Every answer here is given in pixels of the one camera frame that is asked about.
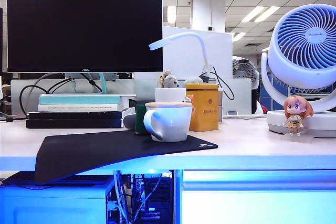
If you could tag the white book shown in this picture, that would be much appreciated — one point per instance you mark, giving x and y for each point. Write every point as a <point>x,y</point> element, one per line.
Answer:
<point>78,107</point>

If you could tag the yellow tea tin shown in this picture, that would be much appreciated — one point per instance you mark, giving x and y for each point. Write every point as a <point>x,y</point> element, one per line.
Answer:
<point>207,113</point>

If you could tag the large white desk fan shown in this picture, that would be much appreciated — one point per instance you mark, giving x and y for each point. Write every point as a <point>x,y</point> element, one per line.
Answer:
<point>288,72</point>

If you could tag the narrow frosted white desk panel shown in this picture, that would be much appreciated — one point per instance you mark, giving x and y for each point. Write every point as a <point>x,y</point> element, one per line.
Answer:
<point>241,95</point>

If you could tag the wooden mug lid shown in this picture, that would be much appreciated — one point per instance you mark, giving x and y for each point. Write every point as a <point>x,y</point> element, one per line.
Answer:
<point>168,104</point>

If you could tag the thin flat black box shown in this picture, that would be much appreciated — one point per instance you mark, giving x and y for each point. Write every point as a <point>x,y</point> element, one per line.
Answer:
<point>76,115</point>

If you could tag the gray wrist rest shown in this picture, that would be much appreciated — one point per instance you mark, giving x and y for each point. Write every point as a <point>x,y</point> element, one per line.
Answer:
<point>129,123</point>

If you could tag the teal book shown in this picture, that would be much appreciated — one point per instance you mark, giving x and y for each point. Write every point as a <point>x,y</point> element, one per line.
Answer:
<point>78,100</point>

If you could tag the black keyboard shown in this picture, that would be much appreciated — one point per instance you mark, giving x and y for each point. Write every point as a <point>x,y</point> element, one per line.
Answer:
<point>15,178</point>

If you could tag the beige plush toy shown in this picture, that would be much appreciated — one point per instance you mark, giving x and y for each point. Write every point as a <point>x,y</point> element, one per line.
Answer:
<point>169,81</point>

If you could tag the thick flat black box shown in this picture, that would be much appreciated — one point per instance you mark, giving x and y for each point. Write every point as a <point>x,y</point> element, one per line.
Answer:
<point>76,123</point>

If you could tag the white pen holder box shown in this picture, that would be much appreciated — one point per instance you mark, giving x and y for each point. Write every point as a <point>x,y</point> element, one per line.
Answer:
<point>170,95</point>

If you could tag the green yellow cleaning sponge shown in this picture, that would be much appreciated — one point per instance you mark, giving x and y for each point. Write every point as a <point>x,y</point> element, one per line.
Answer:
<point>139,119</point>

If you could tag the small white background fan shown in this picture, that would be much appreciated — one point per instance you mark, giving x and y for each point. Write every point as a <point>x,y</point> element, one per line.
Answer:
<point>244,72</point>

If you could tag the teal white monitor stand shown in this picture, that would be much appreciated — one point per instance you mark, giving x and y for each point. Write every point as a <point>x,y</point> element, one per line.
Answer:
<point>103,85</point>

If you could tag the black mouse pad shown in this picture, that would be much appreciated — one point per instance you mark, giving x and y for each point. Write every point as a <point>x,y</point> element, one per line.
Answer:
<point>105,148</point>

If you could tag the black AOC monitor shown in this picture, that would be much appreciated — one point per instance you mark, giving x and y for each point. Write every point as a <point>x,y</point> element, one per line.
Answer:
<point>84,24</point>

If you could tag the white gooseneck desk lamp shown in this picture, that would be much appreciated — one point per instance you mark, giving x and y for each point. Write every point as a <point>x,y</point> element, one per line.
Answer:
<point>173,37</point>

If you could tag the small white drawer organizer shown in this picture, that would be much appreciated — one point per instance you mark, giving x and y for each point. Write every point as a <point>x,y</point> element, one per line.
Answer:
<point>220,103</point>

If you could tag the white computer tower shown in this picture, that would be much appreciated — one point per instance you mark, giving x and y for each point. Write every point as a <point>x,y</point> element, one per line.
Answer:
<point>52,203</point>

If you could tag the small orange fox figurine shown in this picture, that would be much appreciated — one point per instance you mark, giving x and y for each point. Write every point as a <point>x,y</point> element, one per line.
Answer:
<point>190,98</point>

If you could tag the white desk drawer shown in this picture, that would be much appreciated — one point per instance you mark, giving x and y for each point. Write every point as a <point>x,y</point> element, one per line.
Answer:
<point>249,203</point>

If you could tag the white ceramic mug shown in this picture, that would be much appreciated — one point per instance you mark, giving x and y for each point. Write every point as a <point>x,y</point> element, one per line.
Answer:
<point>173,124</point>

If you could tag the orange haired anime figurine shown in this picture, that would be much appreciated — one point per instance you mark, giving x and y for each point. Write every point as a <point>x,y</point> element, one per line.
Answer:
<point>295,106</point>

